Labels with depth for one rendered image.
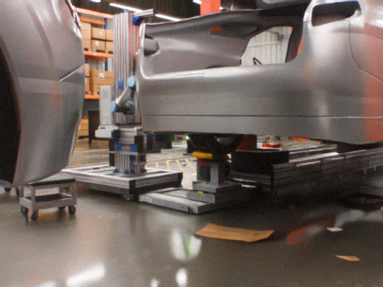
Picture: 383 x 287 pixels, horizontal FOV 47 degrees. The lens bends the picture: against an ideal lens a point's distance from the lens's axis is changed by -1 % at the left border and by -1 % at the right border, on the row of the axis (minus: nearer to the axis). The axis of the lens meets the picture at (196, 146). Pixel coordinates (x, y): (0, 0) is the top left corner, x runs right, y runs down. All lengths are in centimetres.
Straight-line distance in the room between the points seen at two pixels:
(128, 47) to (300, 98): 286
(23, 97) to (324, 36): 179
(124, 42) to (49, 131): 389
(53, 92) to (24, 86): 11
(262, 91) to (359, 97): 55
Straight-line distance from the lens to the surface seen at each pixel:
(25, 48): 119
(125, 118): 477
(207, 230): 350
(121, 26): 517
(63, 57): 131
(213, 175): 432
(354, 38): 264
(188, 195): 429
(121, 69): 511
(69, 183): 410
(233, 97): 278
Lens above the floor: 93
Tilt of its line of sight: 5 degrees down
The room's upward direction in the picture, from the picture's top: straight up
